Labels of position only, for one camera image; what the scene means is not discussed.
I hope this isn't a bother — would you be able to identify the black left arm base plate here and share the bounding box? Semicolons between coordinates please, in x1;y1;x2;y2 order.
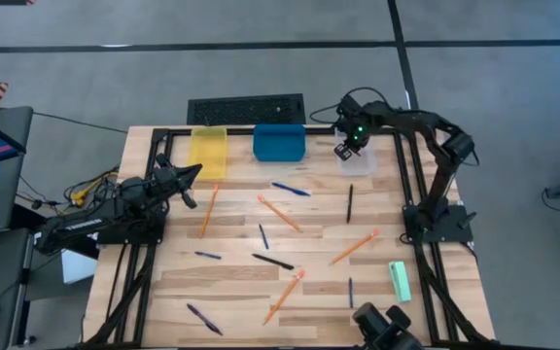
95;213;167;246

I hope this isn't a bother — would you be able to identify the black floor cable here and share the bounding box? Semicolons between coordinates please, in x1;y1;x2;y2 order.
31;111;130;134

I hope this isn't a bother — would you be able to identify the purple pen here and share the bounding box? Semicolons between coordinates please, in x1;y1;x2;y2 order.
186;303;224;336

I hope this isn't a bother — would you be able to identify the clear plastic bin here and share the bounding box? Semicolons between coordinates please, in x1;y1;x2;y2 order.
332;126;378;177

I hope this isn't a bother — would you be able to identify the blue plastic bin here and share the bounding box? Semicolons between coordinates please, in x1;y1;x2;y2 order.
252;123;307;163

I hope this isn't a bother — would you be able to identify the orange pencil pink eraser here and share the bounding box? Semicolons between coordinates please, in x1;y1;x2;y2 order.
256;194;304;234
328;228;381;266
198;183;220;239
262;269;306;327

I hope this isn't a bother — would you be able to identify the yellow cable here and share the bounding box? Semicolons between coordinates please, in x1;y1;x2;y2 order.
69;174;119;206

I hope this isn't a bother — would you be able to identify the yellow translucent bin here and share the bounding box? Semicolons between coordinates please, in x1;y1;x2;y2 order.
187;126;228;182

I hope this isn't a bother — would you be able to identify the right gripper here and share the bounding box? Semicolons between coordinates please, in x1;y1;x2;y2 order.
333;94;373;162

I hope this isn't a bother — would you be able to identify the blue pen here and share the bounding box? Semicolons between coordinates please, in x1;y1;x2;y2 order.
270;181;312;197

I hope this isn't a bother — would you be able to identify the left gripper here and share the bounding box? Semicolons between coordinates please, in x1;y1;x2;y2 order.
151;153;203;210

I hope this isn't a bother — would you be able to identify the black bulky device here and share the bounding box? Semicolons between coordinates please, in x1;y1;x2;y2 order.
351;301;425;350

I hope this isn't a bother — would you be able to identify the green eraser block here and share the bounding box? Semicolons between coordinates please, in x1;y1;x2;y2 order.
388;261;413;303

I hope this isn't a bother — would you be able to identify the white box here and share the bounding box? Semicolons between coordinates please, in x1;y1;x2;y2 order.
60;247;99;286

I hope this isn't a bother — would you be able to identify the black pen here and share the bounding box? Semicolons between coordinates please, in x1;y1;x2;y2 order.
251;253;296;271
345;183;355;225

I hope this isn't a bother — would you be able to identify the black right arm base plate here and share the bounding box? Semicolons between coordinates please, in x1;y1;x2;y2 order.
402;203;475;244

